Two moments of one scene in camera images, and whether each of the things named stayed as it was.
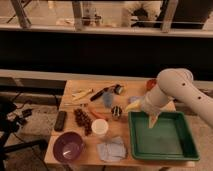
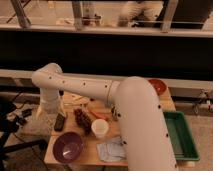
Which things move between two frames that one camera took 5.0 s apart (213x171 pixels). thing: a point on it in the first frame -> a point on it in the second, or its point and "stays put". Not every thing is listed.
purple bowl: x=68 y=147 stays put
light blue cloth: x=112 y=151 stays put
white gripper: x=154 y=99 -> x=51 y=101
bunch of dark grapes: x=83 y=119 stays put
